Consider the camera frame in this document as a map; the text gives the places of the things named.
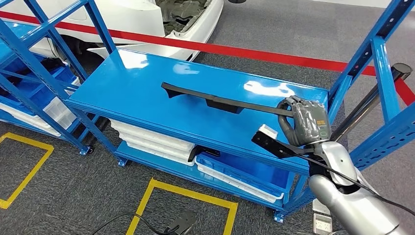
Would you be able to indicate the deep blue plastic crate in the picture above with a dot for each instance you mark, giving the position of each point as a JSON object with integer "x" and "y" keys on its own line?
{"x": 39, "y": 94}

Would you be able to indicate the blue metal rack with crates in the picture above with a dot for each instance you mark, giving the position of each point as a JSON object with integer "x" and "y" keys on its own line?
{"x": 35, "y": 73}

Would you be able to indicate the black castor wheel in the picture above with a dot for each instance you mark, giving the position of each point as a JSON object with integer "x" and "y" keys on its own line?
{"x": 90, "y": 150}

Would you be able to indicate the white car body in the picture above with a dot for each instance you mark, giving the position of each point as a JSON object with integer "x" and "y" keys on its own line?
{"x": 129, "y": 16}

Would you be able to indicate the long white plastic tray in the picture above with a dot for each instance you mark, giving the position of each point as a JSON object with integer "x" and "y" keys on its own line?
{"x": 19, "y": 118}

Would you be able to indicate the grey floor socket box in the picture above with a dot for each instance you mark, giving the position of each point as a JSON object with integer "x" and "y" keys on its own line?
{"x": 322, "y": 223}
{"x": 321, "y": 207}

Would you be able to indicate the wide blue plastic crate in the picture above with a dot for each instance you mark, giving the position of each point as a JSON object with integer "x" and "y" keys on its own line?
{"x": 233, "y": 165}

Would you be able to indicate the dark grey robot fixture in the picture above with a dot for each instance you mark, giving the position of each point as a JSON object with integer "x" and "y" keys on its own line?
{"x": 180, "y": 224}

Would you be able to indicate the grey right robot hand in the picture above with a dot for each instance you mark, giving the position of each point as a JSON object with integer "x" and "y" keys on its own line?
{"x": 308, "y": 123}

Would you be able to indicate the black plastic plate bracket part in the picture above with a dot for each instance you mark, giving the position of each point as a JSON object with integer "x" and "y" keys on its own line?
{"x": 223, "y": 103}

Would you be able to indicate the flat white tray under crate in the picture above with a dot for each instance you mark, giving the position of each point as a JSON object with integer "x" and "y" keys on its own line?
{"x": 227, "y": 180}

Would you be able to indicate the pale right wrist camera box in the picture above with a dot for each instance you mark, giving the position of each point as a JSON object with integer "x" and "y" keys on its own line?
{"x": 267, "y": 131}

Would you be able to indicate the red barrier belt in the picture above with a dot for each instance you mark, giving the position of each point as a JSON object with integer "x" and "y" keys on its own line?
{"x": 227, "y": 48}

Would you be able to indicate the large blue metal shelf rack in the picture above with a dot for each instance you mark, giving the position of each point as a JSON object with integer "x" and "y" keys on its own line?
{"x": 146, "y": 84}

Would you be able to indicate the translucent white storage box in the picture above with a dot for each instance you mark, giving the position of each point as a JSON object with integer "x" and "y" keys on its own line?
{"x": 58, "y": 113}

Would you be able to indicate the black stanchion post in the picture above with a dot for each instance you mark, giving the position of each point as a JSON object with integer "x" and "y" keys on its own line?
{"x": 402, "y": 68}

